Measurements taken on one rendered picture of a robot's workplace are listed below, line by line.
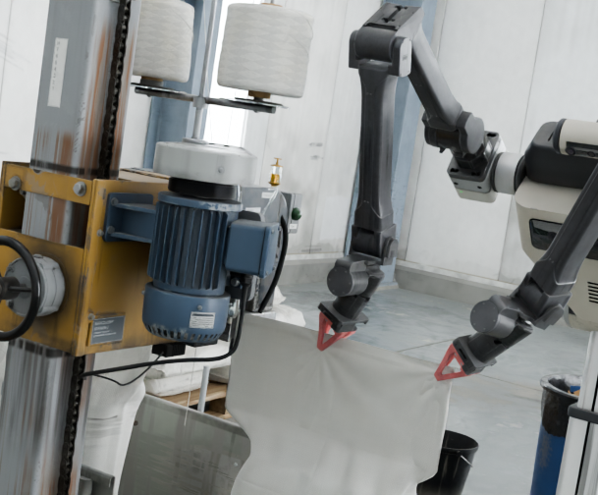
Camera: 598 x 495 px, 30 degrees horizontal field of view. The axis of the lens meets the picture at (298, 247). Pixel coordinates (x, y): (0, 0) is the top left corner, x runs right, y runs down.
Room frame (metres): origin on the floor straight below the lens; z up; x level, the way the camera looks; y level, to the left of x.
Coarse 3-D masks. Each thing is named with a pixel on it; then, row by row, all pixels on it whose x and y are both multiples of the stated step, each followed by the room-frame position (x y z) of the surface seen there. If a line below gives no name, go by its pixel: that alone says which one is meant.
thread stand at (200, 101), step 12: (216, 0) 2.13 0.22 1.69; (204, 60) 2.13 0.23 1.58; (204, 72) 2.13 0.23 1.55; (132, 84) 2.15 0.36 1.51; (144, 84) 2.16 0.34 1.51; (156, 84) 2.18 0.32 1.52; (204, 84) 2.13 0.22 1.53; (156, 96) 2.19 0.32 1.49; (168, 96) 2.17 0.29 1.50; (180, 96) 2.15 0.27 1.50; (192, 96) 2.14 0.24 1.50; (204, 96) 2.13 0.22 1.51; (204, 108) 2.12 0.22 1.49; (240, 108) 2.08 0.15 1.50; (252, 108) 2.06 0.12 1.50; (264, 108) 2.05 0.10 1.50; (288, 108) 2.05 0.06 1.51; (192, 132) 2.13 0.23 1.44; (204, 144) 2.12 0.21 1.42
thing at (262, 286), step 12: (132, 168) 2.37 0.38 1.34; (144, 168) 2.42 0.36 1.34; (252, 192) 2.29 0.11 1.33; (252, 204) 2.30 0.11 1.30; (264, 204) 2.33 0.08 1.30; (276, 204) 2.37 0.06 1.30; (264, 216) 2.34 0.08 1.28; (276, 216) 2.38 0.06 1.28; (276, 252) 2.40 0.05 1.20; (276, 264) 2.41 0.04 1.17; (264, 288) 2.38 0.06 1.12; (252, 300) 2.36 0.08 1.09
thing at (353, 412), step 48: (288, 336) 2.21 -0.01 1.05; (240, 384) 2.25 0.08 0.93; (288, 384) 2.20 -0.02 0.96; (336, 384) 2.14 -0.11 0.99; (384, 384) 2.07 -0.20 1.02; (432, 384) 2.02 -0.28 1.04; (288, 432) 2.18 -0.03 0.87; (336, 432) 2.13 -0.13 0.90; (384, 432) 2.06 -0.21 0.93; (432, 432) 2.01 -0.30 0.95; (240, 480) 2.16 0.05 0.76; (288, 480) 2.10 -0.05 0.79; (336, 480) 2.06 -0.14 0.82; (384, 480) 2.03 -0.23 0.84
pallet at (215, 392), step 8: (208, 384) 5.35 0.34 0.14; (216, 384) 5.37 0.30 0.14; (224, 384) 5.39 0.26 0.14; (184, 392) 5.12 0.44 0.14; (192, 392) 5.15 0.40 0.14; (208, 392) 5.19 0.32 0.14; (216, 392) 5.22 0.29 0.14; (224, 392) 5.24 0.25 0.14; (168, 400) 4.94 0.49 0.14; (176, 400) 4.97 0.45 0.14; (184, 400) 4.99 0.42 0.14; (192, 400) 5.01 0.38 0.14; (208, 400) 5.12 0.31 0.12; (216, 400) 5.30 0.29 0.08; (224, 400) 5.28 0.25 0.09; (216, 408) 5.30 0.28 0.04; (224, 408) 5.28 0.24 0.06; (216, 416) 5.23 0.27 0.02; (224, 416) 5.27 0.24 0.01
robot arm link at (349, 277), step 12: (396, 240) 2.10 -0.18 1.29; (384, 252) 2.08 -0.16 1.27; (396, 252) 2.10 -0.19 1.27; (336, 264) 2.05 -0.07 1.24; (348, 264) 2.04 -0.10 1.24; (360, 264) 2.06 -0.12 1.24; (384, 264) 2.09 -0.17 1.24; (336, 276) 2.05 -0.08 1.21; (348, 276) 2.03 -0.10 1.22; (360, 276) 2.05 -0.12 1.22; (336, 288) 2.04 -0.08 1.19; (348, 288) 2.03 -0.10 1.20; (360, 288) 2.06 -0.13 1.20
